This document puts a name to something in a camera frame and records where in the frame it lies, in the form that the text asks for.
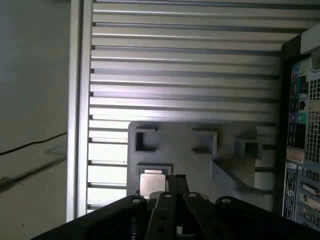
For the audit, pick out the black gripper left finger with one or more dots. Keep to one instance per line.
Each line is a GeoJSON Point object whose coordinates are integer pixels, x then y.
{"type": "Point", "coordinates": [162, 212]}

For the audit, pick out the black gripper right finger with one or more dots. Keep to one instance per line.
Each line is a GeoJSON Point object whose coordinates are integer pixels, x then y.
{"type": "Point", "coordinates": [200, 217]}

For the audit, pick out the silver square CPU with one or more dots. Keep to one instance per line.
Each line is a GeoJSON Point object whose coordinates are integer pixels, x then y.
{"type": "Point", "coordinates": [152, 185]}

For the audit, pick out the grey plastic parts rack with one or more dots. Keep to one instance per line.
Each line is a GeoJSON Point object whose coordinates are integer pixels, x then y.
{"type": "Point", "coordinates": [180, 150]}

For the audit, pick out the black open PC case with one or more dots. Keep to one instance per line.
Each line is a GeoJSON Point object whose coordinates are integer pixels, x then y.
{"type": "Point", "coordinates": [310, 120]}

